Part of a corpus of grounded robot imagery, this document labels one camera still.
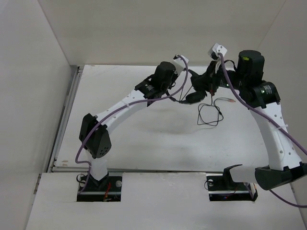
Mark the aluminium front table rail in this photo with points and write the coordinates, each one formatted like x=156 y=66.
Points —
x=79 y=169

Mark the aluminium table edge rail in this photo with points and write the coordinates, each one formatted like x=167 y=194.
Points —
x=76 y=72

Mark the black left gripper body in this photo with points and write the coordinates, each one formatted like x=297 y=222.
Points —
x=169 y=84

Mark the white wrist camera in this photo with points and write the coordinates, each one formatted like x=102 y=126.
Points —
x=215 y=50
x=180 y=63

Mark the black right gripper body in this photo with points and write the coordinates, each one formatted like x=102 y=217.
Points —
x=216 y=79

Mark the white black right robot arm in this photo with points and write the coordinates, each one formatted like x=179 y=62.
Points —
x=262 y=99

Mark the black over-ear headphones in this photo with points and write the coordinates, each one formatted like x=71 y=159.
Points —
x=194 y=95

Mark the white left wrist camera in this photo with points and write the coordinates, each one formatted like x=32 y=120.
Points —
x=180 y=63

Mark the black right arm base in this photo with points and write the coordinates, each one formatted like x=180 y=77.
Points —
x=218 y=190

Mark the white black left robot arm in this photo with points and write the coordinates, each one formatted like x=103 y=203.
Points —
x=95 y=130

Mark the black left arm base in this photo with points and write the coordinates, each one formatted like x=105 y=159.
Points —
x=108 y=190

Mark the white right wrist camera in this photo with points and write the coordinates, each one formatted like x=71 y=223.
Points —
x=215 y=50

